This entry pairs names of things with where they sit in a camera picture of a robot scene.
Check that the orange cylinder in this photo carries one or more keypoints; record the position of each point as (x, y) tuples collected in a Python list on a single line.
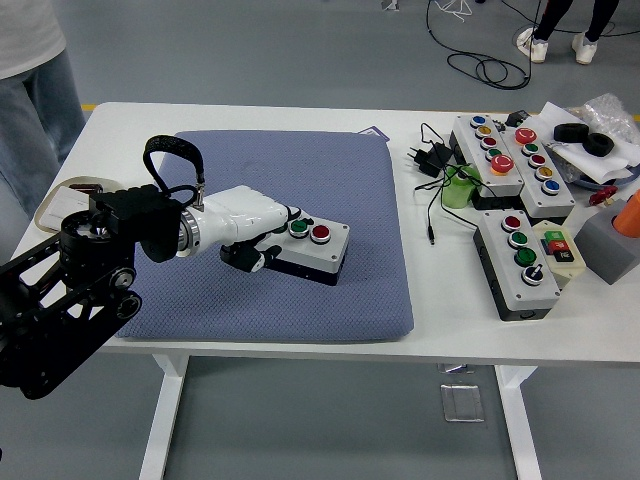
[(631, 215)]

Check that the white paper sheet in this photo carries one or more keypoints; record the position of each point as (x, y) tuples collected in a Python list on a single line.
[(552, 117)]

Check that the white table leg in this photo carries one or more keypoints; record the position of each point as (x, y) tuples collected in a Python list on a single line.
[(162, 425), (520, 425)]

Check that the white oval tray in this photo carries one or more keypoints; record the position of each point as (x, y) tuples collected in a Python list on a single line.
[(112, 186)]

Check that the clear floor plate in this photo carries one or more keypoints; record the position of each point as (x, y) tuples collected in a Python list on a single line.
[(462, 402)]

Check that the green tape roll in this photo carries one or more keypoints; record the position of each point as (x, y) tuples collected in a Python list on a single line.
[(456, 195)]

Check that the grey five-button box, emergency stop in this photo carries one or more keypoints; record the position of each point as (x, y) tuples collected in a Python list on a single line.
[(500, 180)]

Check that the grey four-button control box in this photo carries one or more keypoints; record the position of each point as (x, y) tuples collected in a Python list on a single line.
[(320, 255), (530, 295)]

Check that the purple-edged card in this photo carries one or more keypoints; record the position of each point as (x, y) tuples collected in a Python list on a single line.
[(374, 133)]

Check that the cream three-button pendant box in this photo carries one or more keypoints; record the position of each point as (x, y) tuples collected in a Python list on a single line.
[(567, 270)]

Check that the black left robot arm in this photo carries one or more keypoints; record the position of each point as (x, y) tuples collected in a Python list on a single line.
[(60, 320)]

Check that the blue round plate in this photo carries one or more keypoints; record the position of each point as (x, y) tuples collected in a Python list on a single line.
[(595, 183)]

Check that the blue-grey padded mat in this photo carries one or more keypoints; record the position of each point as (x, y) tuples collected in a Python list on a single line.
[(325, 310)]

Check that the white switch plate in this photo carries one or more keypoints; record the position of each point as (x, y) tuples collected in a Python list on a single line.
[(65, 207)]

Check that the small black device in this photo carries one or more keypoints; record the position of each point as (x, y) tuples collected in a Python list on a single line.
[(516, 118)]

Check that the grey five-button box, red mushroom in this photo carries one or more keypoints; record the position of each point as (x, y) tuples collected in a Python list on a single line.
[(552, 200)]

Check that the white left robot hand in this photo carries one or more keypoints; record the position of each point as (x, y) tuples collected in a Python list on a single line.
[(245, 215)]

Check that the person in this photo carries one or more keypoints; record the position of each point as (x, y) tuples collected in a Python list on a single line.
[(552, 17), (30, 100)]

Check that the clear bubble wrap bag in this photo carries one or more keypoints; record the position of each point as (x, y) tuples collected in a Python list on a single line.
[(607, 110)]

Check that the black power adapter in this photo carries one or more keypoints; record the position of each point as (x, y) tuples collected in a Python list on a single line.
[(430, 159)]

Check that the grey block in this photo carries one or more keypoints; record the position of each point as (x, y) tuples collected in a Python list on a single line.
[(605, 255)]

